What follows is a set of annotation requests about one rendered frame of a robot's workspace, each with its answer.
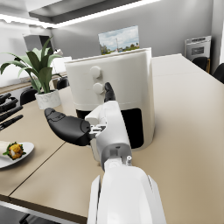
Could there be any chicken roll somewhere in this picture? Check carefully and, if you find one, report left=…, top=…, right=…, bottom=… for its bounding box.
left=0, top=140, right=26, bottom=161

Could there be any potted green plant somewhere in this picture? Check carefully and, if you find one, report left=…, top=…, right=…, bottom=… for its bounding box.
left=0, top=36, right=63, bottom=110

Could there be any landscape picture frame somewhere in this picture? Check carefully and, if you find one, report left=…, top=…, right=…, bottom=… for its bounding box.
left=97, top=24, right=140, bottom=56

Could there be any silver wall oven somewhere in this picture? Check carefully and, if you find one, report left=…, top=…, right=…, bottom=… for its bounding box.
left=184, top=35, right=212, bottom=62

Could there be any white plate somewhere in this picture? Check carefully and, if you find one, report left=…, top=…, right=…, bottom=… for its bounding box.
left=0, top=141, right=35, bottom=170

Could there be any black chair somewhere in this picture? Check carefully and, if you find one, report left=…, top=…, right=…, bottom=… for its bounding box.
left=19, top=87, right=39, bottom=107
left=212, top=62, right=224, bottom=85
left=192, top=56, right=210, bottom=73
left=55, top=76, right=70, bottom=91

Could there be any pale air fryer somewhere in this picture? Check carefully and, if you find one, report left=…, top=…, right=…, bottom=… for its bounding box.
left=64, top=47, right=156, bottom=152

